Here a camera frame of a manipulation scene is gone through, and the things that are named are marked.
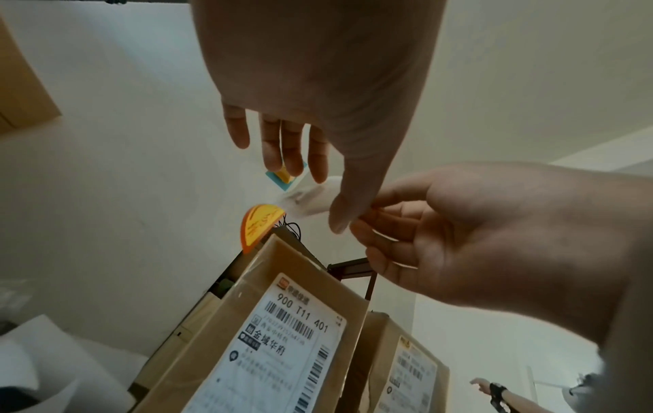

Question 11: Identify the person's right hand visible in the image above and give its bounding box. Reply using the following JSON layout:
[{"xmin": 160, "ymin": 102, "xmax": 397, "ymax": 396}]
[{"xmin": 348, "ymin": 161, "xmax": 653, "ymax": 348}]

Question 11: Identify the person's left hand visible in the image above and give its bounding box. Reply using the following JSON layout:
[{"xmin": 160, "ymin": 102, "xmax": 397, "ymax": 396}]
[{"xmin": 188, "ymin": 0, "xmax": 450, "ymax": 235}]

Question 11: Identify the clear plastic wrap piece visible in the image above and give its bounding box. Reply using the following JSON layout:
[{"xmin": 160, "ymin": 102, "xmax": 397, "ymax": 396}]
[{"xmin": 278, "ymin": 175, "xmax": 354, "ymax": 219}]

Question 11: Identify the cardboard parcel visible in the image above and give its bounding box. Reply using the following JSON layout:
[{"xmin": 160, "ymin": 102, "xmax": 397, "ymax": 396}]
[
  {"xmin": 131, "ymin": 233, "xmax": 371, "ymax": 413},
  {"xmin": 351, "ymin": 310, "xmax": 451, "ymax": 413}
]

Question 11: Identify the single red yellow sticker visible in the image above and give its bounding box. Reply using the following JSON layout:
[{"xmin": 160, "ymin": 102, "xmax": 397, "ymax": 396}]
[{"xmin": 240, "ymin": 203, "xmax": 286, "ymax": 255}]

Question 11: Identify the stack of cardboard boxes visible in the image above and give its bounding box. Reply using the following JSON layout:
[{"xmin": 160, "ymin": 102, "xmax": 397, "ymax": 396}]
[{"xmin": 0, "ymin": 12, "xmax": 63, "ymax": 134}]

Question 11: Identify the another person's forearm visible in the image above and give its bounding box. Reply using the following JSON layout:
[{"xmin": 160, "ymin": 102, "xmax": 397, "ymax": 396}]
[{"xmin": 502, "ymin": 393, "xmax": 544, "ymax": 413}]

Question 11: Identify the teal wall poster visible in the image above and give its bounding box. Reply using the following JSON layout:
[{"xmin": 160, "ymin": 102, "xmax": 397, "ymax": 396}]
[{"xmin": 265, "ymin": 161, "xmax": 309, "ymax": 193}]

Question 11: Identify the thick dark brown door frame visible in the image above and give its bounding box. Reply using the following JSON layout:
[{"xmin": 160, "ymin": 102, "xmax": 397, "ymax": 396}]
[{"xmin": 325, "ymin": 257, "xmax": 378, "ymax": 301}]

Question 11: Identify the bundle of black cables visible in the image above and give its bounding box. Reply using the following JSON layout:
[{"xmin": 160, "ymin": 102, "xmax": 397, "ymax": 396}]
[{"xmin": 272, "ymin": 217, "xmax": 303, "ymax": 243}]

